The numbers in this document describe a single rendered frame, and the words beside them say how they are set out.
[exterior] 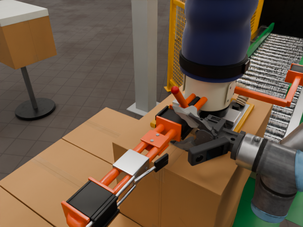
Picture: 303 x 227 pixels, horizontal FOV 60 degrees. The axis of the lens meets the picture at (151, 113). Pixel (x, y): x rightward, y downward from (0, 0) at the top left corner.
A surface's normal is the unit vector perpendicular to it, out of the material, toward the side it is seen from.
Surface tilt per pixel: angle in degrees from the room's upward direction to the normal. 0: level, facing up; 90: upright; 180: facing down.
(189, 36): 75
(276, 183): 85
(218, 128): 0
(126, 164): 0
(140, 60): 90
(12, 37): 90
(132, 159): 0
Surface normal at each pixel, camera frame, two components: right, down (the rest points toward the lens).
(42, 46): 0.79, 0.35
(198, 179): 0.00, -0.82
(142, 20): -0.54, 0.48
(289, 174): -0.54, 0.25
